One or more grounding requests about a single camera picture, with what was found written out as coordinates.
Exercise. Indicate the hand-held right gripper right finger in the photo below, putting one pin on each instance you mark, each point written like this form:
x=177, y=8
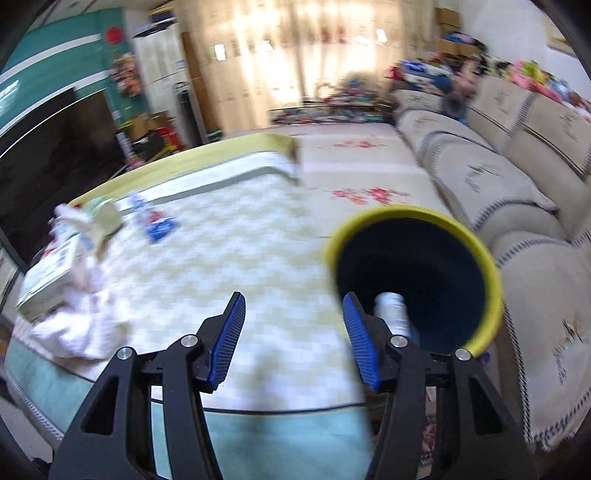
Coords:
x=360, y=334

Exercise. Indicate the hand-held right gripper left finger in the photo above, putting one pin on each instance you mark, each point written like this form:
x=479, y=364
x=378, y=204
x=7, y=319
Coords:
x=228, y=337

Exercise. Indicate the white plastic bottle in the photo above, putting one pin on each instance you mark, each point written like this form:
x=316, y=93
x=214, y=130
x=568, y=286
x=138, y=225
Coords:
x=392, y=314

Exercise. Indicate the yellow rimmed dark trash bin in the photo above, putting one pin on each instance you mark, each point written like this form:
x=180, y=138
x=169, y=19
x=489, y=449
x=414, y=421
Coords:
x=415, y=263

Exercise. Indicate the blue snack wrapper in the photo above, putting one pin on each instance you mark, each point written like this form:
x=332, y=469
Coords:
x=159, y=227

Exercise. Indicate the white foam fruit net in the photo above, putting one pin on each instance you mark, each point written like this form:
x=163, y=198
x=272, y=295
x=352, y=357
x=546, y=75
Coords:
x=78, y=327

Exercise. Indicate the white green drink bottle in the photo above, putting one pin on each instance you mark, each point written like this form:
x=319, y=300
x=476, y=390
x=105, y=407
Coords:
x=105, y=218

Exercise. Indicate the white cardboard box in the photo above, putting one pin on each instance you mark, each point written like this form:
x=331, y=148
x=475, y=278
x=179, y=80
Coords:
x=46, y=277

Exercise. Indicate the floral floor mat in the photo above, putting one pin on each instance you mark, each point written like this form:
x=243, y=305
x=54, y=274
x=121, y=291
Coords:
x=364, y=157

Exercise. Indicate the beige sofa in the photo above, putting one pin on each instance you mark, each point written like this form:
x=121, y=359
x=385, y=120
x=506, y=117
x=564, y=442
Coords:
x=485, y=180

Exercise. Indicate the black tower fan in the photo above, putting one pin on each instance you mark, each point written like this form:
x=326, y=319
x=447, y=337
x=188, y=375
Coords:
x=187, y=115

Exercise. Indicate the open cardboard box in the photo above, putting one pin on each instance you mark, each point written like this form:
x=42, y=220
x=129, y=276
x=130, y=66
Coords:
x=147, y=124

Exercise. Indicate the grey round cushion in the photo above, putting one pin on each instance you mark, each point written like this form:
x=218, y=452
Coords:
x=453, y=106

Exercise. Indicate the black flat television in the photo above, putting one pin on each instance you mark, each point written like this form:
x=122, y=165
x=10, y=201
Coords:
x=46, y=152

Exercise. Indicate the blue star patterned bag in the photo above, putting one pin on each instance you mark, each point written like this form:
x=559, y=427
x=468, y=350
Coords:
x=420, y=73

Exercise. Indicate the hanging artificial flower decoration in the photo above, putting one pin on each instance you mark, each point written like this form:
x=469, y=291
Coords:
x=127, y=74

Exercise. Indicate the beige patterned curtain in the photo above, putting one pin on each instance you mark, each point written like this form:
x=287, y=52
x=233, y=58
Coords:
x=300, y=50

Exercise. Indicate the row of plush toys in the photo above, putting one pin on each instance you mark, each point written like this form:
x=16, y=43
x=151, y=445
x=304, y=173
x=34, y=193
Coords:
x=540, y=76

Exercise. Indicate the stack of cardboard boxes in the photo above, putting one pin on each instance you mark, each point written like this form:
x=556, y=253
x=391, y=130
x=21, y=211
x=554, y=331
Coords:
x=452, y=27

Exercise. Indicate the framed wall painting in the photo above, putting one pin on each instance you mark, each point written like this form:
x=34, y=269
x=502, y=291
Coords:
x=561, y=39

